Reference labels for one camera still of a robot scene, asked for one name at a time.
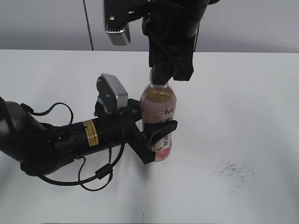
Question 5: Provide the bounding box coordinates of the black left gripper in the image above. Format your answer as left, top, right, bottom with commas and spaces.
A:
94, 98, 178, 164

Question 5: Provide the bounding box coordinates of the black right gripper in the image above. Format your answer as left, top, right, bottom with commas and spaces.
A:
142, 14, 199, 85

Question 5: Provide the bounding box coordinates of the pink oolong tea bottle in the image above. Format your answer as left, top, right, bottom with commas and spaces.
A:
140, 84, 177, 162

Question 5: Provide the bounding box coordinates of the white bottle cap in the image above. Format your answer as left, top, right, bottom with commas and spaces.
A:
149, 68, 154, 84

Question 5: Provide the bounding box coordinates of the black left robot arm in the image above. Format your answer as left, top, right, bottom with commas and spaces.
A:
0, 99, 178, 176

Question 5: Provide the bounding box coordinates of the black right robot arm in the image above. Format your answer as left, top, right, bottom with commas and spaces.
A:
142, 0, 216, 85

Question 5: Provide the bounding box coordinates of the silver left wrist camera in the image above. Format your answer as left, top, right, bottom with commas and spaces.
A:
96, 73, 128, 114

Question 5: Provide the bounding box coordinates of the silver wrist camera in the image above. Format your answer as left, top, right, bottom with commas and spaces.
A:
96, 73, 128, 114
102, 0, 150, 46

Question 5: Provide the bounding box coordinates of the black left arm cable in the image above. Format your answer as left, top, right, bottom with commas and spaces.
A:
20, 102, 126, 191

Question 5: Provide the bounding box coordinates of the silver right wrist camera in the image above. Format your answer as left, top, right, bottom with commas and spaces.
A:
102, 0, 150, 46

